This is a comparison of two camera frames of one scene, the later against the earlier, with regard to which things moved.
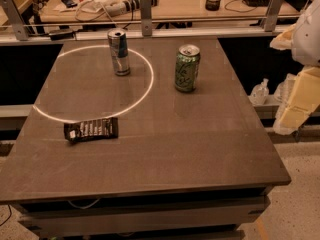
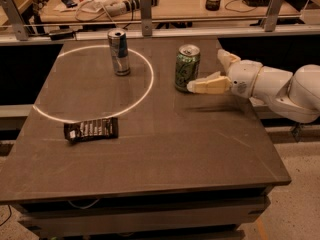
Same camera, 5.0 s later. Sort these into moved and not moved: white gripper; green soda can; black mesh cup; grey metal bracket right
Moved: white gripper
Not moved: green soda can; black mesh cup; grey metal bracket right
